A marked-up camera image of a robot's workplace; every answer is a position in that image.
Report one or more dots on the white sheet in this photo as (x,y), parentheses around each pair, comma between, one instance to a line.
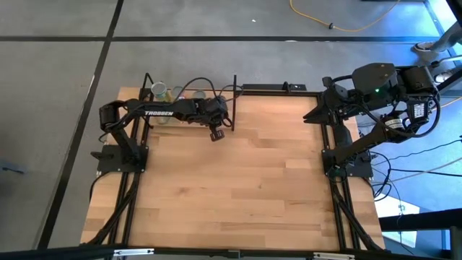
(393,209)

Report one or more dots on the black metal beam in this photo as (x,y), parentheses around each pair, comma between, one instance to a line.
(426,219)

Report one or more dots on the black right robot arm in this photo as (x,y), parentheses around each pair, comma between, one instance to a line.
(371,137)

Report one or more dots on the silver metal bracket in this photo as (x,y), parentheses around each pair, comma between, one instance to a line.
(133,252)
(334,256)

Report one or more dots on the tall green Oranges can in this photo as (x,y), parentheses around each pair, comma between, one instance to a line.
(163,121)

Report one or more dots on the black metal desk frame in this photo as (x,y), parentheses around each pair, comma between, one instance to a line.
(451,81)

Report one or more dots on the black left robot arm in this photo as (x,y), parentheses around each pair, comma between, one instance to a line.
(159,108)

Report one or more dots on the black aluminium frame beam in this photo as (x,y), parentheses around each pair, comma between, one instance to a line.
(187,254)

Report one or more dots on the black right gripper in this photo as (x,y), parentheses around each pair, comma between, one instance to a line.
(337,104)

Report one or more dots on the person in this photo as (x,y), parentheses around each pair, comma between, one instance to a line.
(451,38)

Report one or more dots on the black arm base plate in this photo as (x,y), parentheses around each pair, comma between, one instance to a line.
(108,166)
(364,169)

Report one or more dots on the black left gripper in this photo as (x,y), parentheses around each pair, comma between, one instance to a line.
(213,112)

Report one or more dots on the black mounting bar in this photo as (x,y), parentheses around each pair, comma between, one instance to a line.
(263,87)

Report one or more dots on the black aluminium frame rail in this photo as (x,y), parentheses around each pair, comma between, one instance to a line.
(274,94)
(339,216)
(132,202)

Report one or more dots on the dark grey floor object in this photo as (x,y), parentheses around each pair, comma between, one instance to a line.
(12,167)

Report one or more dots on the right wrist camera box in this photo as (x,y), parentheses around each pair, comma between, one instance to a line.
(327,82)

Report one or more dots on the yellow Carrots can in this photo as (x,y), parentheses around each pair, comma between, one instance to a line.
(159,89)

